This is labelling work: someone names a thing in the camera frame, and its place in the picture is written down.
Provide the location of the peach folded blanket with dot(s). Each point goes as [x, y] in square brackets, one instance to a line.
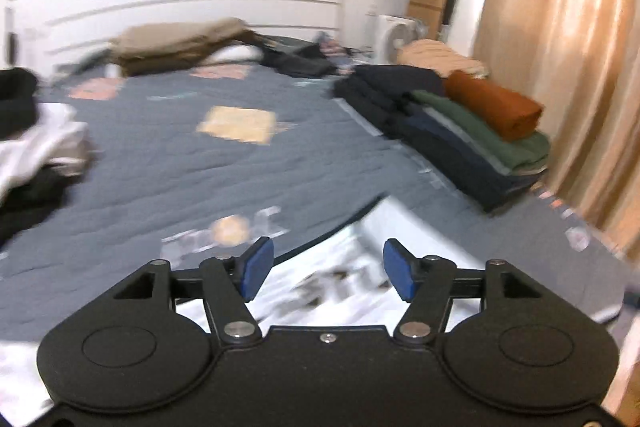
[440, 57]

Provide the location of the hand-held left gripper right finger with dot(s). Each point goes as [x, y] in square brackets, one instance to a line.
[398, 268]

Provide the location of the pile of crumpled clothes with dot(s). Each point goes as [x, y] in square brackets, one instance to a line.
[40, 142]

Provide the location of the rust orange folded garment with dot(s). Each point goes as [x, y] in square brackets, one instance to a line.
[492, 104]

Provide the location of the white pillow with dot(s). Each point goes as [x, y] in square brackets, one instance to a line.
[237, 52]

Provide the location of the pile of unfolded clothes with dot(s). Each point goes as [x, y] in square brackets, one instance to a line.
[17, 102]

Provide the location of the navy folded clothes stack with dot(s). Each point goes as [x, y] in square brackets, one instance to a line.
[465, 172]

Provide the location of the beige curtain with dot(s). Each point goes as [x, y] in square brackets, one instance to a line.
[575, 57]

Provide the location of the grey quilted bedspread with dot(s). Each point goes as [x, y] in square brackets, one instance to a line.
[200, 167]

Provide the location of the dark crumpled clothes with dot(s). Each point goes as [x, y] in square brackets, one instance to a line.
[300, 62]

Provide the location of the black folded clothes stack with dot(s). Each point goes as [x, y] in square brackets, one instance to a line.
[385, 92]

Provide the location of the green folded garment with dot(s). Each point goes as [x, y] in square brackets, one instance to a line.
[495, 147]

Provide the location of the white towel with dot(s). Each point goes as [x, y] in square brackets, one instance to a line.
[345, 267]

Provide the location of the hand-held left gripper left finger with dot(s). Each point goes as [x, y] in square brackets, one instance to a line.
[257, 268]

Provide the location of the white fan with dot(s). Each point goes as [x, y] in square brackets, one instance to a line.
[395, 37]

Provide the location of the khaki jacket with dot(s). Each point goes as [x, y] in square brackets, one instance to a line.
[175, 44]

